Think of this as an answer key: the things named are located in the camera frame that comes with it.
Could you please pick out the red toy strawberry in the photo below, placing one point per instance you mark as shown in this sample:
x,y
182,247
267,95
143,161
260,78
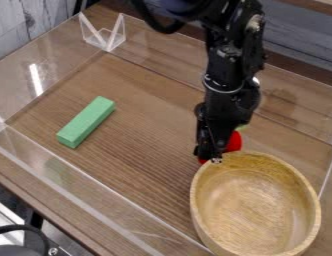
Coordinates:
x,y
234,144

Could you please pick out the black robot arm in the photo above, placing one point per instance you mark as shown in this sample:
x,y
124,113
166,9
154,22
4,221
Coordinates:
x,y
232,24

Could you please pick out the wooden oval bowl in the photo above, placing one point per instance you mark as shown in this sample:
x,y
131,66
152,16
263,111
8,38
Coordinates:
x,y
254,206

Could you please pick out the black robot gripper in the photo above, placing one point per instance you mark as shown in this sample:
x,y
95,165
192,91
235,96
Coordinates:
x,y
220,114

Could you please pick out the green rectangular block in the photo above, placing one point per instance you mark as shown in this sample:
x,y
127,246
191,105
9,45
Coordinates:
x,y
84,122

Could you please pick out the clear acrylic tray enclosure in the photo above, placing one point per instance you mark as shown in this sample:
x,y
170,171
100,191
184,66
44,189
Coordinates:
x,y
116,191

